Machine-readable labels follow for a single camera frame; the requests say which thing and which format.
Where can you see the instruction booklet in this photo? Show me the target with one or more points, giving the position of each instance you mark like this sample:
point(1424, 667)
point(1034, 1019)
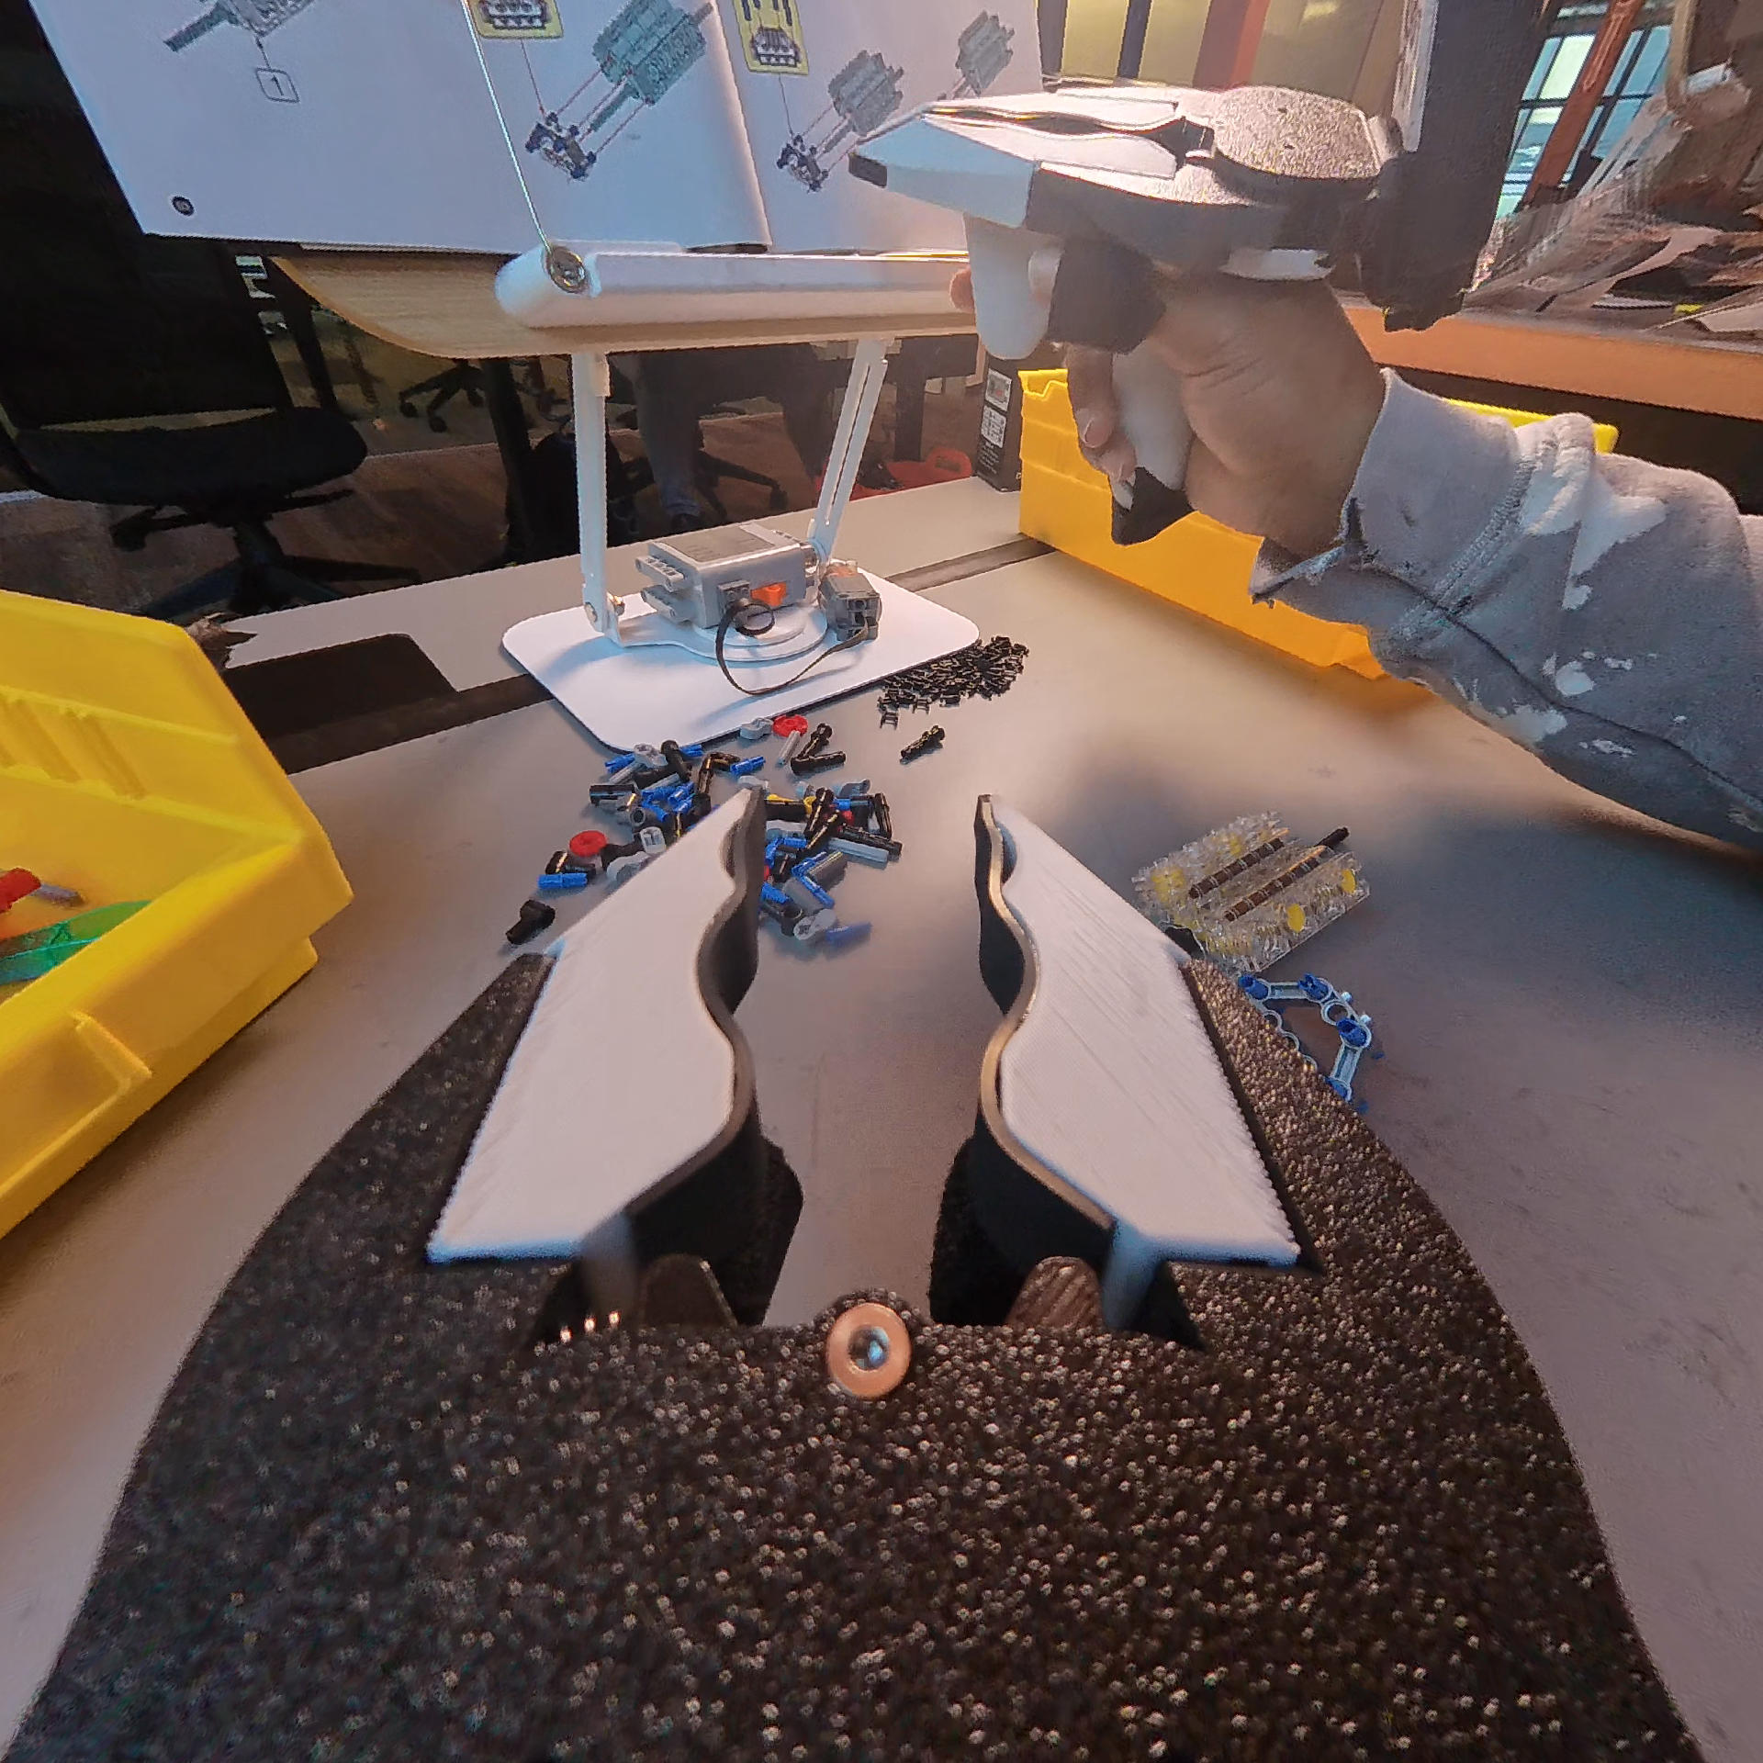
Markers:
point(387, 125)

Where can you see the person's right hand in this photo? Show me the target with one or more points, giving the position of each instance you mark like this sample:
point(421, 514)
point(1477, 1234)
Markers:
point(1269, 413)

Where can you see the pile of mixed building parts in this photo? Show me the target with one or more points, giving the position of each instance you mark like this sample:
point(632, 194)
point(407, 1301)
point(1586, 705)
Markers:
point(813, 840)

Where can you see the clear plastic bags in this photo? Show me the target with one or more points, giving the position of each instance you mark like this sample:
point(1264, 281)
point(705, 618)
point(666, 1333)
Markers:
point(1625, 221)

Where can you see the pile of black pins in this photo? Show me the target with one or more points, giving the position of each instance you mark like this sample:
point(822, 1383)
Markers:
point(965, 674)

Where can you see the white and wooden book stand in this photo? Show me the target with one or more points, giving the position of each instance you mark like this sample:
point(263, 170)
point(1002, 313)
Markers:
point(647, 674)

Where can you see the black office chair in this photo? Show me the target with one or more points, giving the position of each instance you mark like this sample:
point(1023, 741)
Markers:
point(179, 442)

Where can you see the person's right forearm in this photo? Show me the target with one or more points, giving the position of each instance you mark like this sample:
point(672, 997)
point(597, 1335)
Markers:
point(1543, 608)

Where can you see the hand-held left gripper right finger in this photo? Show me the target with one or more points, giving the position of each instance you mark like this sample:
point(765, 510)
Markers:
point(1131, 1102)

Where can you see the grey beam frame with holes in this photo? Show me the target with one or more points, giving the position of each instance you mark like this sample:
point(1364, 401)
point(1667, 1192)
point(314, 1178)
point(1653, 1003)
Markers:
point(1345, 1061)

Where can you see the wooden table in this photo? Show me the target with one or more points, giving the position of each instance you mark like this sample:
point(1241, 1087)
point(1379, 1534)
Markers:
point(1584, 365)

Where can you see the clear block with yellow pistons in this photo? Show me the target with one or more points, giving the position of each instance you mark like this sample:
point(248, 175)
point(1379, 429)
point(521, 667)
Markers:
point(1255, 894)

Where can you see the window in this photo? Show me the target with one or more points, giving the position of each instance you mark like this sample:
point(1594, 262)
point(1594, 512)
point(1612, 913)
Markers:
point(1591, 82)

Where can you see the grey motor block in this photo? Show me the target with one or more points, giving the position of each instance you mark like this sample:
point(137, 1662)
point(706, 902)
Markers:
point(717, 578)

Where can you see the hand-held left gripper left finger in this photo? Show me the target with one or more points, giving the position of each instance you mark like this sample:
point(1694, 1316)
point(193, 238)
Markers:
point(592, 1087)

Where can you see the yellow plastic bin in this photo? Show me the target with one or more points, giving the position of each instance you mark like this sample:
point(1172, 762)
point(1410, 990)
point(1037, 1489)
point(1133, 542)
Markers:
point(1213, 592)
point(152, 854)

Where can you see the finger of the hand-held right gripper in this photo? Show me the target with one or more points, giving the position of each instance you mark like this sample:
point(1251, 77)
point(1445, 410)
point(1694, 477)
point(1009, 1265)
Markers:
point(991, 167)
point(1075, 110)

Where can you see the toy engine kit box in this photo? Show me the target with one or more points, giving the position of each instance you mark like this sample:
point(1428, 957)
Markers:
point(1002, 426)

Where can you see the black pin connector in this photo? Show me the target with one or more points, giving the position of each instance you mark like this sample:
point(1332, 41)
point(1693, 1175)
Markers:
point(922, 743)

